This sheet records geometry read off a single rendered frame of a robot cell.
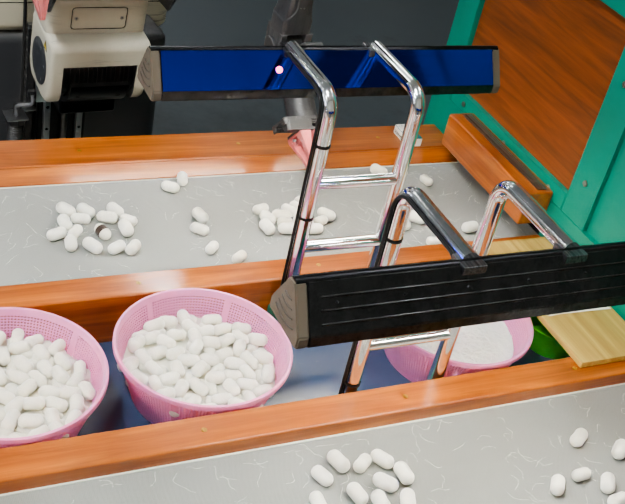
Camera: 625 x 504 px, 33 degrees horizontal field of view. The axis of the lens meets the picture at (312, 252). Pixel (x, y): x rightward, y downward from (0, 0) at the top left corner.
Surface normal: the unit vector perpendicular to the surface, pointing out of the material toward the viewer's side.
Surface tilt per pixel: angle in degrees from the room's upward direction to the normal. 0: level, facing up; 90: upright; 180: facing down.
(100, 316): 90
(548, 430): 0
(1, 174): 45
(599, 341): 0
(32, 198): 0
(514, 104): 90
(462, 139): 90
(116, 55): 98
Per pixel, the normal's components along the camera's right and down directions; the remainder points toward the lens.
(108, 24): 0.42, 0.69
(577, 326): 0.19, -0.80
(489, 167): -0.90, 0.08
